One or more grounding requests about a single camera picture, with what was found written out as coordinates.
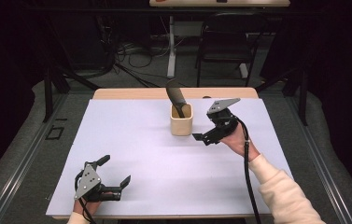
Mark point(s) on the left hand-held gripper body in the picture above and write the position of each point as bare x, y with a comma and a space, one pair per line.
87, 183

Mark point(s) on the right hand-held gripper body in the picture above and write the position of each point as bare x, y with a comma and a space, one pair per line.
223, 123

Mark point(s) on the beige square cup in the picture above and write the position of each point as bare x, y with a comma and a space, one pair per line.
181, 126

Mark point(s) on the black spatula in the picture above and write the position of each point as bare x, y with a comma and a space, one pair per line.
175, 93

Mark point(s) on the person's right hand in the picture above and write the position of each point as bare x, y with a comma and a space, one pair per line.
237, 141

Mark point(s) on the person's left hand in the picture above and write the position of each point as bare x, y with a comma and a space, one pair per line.
89, 207

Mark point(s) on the black table grommet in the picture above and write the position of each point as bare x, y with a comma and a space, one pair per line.
207, 97

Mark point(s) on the white table mat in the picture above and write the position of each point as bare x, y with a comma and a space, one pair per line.
133, 140

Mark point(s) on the black folding chair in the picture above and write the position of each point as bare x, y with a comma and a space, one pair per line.
226, 46

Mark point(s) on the black metal stand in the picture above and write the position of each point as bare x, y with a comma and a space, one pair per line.
303, 96
48, 93

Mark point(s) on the wooden table with white legs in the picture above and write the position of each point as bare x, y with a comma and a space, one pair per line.
242, 3

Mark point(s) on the metal floor rail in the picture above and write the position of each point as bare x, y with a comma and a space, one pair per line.
323, 161
24, 161

